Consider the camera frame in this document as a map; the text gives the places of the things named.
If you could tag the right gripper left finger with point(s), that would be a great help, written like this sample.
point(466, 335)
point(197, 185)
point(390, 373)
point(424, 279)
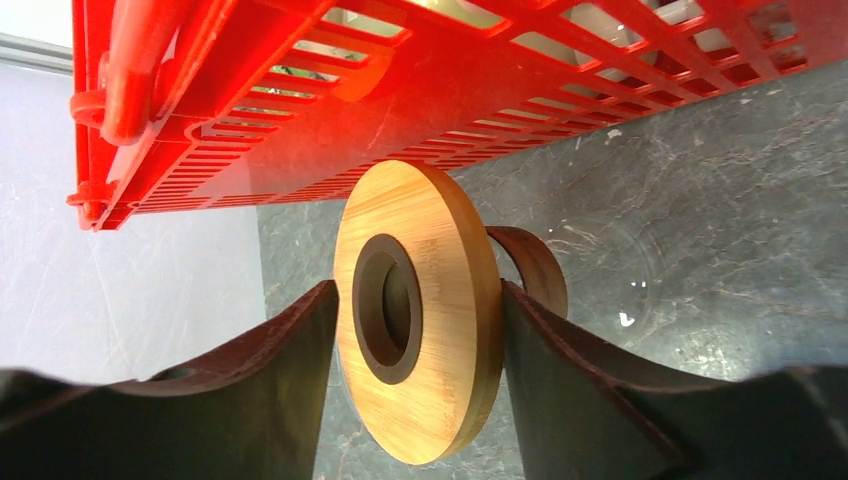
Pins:
point(248, 409)

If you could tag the round wooden dripper holder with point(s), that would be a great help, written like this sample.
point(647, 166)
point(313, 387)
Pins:
point(419, 330)

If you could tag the clear glass dripper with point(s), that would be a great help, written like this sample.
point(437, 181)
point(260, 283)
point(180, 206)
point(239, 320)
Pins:
point(613, 270)

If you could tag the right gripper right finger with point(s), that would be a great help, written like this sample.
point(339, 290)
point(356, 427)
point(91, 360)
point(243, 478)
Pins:
point(584, 408)

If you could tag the red plastic shopping basket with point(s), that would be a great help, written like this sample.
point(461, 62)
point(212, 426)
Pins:
point(196, 105)

